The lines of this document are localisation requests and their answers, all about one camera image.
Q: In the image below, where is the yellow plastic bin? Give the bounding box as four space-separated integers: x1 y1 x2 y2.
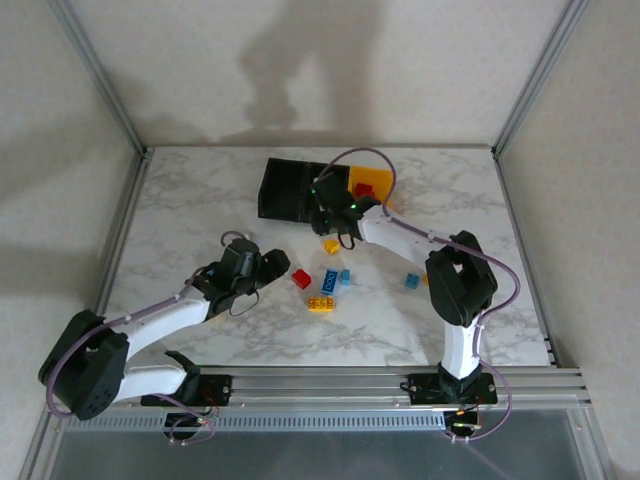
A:
348 162 397 210

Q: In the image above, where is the aluminium side rail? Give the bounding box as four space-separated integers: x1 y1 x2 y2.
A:
92 149 154 316
492 149 559 369

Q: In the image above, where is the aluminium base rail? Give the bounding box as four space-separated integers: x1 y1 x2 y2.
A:
47 364 587 414

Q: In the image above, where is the slotted grey cable duct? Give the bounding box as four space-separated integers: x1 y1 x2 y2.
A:
62 412 449 432

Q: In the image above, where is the black connector block with wires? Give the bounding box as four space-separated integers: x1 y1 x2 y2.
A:
444 409 484 432
164 412 221 434

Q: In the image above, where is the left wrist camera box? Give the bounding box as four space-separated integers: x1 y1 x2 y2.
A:
219 238 262 280

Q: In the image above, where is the aluminium frame post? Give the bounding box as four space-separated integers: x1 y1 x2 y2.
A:
491 0 595 160
46 0 155 160

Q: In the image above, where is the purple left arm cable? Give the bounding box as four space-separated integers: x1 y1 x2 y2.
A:
45 229 219 446

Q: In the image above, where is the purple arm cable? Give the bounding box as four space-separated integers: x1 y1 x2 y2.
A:
314 146 524 444
45 229 219 446

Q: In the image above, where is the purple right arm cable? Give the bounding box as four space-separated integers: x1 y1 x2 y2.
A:
314 146 524 444

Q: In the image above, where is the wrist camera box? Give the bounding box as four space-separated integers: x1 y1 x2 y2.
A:
311 173 352 212
219 238 262 280

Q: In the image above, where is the grey translucent panel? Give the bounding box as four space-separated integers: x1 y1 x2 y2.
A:
29 409 609 480

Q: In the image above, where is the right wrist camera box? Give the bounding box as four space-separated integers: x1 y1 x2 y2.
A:
311 173 352 212

